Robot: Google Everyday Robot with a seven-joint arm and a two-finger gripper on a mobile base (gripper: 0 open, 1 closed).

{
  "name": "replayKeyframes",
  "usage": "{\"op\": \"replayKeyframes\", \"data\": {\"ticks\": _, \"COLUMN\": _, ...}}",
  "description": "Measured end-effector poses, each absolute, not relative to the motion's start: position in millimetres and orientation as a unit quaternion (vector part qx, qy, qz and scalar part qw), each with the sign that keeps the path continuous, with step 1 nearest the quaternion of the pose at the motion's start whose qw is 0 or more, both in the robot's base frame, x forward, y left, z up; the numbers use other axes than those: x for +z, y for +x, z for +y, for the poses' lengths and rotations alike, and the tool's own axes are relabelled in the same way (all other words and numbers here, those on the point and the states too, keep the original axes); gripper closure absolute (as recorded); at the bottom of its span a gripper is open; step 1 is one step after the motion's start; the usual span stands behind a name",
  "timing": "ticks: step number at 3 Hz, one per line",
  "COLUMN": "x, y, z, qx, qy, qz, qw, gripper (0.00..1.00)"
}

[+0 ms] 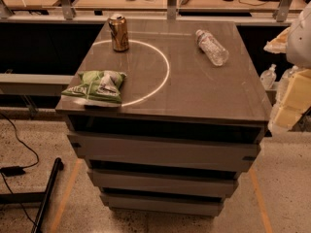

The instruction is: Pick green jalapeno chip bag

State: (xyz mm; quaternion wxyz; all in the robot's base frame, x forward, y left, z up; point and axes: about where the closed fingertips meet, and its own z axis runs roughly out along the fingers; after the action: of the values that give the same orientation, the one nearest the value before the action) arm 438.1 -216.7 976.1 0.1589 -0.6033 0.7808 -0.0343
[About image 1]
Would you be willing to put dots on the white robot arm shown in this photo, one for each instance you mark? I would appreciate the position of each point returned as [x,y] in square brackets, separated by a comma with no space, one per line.
[299,40]

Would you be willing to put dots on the green jalapeno chip bag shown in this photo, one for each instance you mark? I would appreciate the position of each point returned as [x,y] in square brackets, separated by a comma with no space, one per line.
[97,88]

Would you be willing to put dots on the grey drawer cabinet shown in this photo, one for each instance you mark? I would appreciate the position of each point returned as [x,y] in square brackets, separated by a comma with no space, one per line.
[185,130]

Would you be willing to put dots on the clear plastic water bottle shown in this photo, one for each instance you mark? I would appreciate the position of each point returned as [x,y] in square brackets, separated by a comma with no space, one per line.
[214,50]

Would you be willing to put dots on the gold soda can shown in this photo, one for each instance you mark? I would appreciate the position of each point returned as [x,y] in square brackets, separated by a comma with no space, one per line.
[118,27]

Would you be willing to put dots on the small clear bottle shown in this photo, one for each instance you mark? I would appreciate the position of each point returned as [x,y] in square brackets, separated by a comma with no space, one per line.
[268,77]

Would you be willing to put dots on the yellow sponge block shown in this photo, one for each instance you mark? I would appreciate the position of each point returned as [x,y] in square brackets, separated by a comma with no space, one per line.
[296,101]

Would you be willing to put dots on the metal rail frame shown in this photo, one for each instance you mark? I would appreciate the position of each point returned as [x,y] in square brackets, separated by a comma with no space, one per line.
[239,11]

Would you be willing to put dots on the black floor stand frame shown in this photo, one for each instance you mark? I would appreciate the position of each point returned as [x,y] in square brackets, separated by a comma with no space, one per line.
[42,198]

